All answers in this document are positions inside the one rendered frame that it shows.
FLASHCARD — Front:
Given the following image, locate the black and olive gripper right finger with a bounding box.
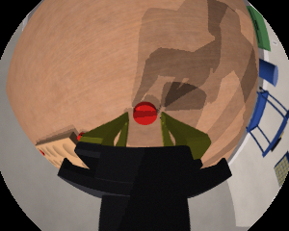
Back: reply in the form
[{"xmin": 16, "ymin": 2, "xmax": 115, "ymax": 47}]
[{"xmin": 160, "ymin": 112, "xmax": 211, "ymax": 160}]

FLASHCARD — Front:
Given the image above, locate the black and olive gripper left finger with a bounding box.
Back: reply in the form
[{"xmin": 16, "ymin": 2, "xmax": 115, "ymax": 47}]
[{"xmin": 79, "ymin": 112, "xmax": 129, "ymax": 146}]

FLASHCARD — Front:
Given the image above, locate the tan tray with round pockets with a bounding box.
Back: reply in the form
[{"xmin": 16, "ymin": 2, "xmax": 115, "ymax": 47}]
[{"xmin": 35, "ymin": 131, "xmax": 88, "ymax": 168}]

